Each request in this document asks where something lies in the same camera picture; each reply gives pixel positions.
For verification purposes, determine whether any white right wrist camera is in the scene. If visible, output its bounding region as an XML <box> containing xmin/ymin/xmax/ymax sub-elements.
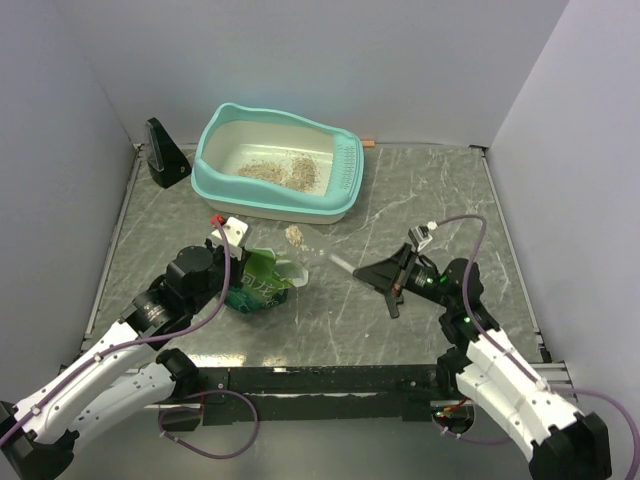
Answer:
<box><xmin>408</xmin><ymin>221</ymin><xmax>438</xmax><ymax>254</ymax></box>

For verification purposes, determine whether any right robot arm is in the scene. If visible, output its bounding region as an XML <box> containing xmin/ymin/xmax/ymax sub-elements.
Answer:
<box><xmin>353</xmin><ymin>244</ymin><xmax>612</xmax><ymax>479</ymax></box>

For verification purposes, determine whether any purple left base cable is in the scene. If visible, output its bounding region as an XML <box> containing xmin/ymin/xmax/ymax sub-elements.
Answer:
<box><xmin>157</xmin><ymin>389</ymin><xmax>260</xmax><ymax>457</ymax></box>

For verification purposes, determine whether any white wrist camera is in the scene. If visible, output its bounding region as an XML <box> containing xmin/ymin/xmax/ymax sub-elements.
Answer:
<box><xmin>408</xmin><ymin>221</ymin><xmax>438</xmax><ymax>254</ymax></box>
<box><xmin>209</xmin><ymin>215</ymin><xmax>251</xmax><ymax>251</ymax></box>

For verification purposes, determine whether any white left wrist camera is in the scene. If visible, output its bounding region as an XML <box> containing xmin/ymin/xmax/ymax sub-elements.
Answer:
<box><xmin>209</xmin><ymin>215</ymin><xmax>251</xmax><ymax>251</ymax></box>

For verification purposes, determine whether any pile of beige litter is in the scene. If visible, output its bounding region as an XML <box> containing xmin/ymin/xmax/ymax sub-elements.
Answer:
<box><xmin>235</xmin><ymin>157</ymin><xmax>319</xmax><ymax>193</ymax></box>

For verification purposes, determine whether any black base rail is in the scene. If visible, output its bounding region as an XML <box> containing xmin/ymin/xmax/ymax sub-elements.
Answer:
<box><xmin>156</xmin><ymin>365</ymin><xmax>462</xmax><ymax>426</ymax></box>

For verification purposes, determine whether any teal and white litter box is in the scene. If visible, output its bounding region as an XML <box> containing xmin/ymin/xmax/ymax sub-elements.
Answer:
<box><xmin>191</xmin><ymin>103</ymin><xmax>364</xmax><ymax>225</ymax></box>

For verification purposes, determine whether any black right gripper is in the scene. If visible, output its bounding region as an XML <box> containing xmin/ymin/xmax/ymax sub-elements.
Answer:
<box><xmin>353</xmin><ymin>242</ymin><xmax>455</xmax><ymax>308</ymax></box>

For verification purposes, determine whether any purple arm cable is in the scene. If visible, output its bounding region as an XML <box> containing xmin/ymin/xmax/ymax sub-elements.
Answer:
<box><xmin>0</xmin><ymin>239</ymin><xmax>234</xmax><ymax>449</ymax></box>
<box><xmin>432</xmin><ymin>214</ymin><xmax>640</xmax><ymax>480</ymax></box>

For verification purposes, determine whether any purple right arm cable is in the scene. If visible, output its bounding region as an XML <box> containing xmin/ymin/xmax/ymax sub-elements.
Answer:
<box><xmin>432</xmin><ymin>214</ymin><xmax>640</xmax><ymax>480</ymax></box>

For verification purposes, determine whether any clear plastic scoop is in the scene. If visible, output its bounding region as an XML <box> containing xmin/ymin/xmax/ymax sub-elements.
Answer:
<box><xmin>284</xmin><ymin>224</ymin><xmax>355</xmax><ymax>275</ymax></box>

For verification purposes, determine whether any black triangular stand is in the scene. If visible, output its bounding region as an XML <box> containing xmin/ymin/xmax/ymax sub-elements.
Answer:
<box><xmin>145</xmin><ymin>117</ymin><xmax>191</xmax><ymax>189</ymax></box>

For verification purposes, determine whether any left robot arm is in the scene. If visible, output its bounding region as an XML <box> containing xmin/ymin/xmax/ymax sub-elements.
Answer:
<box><xmin>1</xmin><ymin>241</ymin><xmax>247</xmax><ymax>479</ymax></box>

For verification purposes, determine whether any green litter bag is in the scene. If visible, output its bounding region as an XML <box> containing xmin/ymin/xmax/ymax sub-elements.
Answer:
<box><xmin>225</xmin><ymin>248</ymin><xmax>309</xmax><ymax>314</ymax></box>

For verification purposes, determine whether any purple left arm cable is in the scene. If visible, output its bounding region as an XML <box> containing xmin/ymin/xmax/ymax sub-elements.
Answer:
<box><xmin>0</xmin><ymin>239</ymin><xmax>234</xmax><ymax>449</ymax></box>

